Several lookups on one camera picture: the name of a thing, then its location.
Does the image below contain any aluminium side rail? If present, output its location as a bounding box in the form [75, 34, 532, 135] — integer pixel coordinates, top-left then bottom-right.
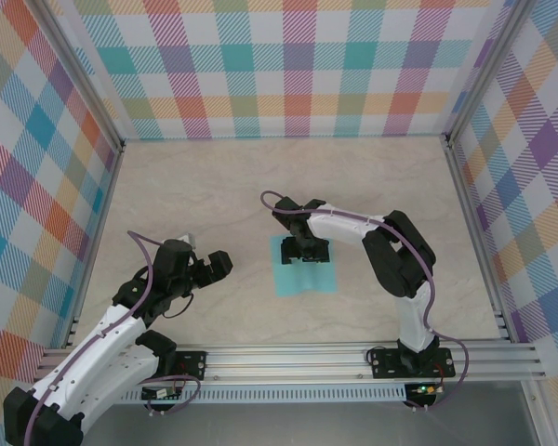
[444, 134, 517, 343]
[62, 141, 125, 349]

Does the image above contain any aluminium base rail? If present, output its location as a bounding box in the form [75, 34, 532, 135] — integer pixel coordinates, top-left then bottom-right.
[36, 341, 548, 385]

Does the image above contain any purple cable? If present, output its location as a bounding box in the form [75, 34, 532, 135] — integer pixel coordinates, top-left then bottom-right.
[30, 230, 201, 446]
[259, 189, 469, 413]

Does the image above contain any thin black cable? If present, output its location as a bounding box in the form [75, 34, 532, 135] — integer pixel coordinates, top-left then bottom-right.
[160, 290, 197, 321]

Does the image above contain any teal paper sheet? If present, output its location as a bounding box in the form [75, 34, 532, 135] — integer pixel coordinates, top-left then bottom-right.
[269, 234, 339, 298]

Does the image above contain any aluminium frame post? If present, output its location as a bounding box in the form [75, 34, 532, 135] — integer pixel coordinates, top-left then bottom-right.
[444, 0, 534, 148]
[35, 0, 126, 152]

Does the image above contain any small circuit board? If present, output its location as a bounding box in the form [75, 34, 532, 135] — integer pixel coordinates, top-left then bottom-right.
[409, 383, 445, 397]
[140, 387, 183, 401]

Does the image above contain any white slotted cable duct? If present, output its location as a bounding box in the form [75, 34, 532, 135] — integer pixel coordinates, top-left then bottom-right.
[72, 384, 408, 405]

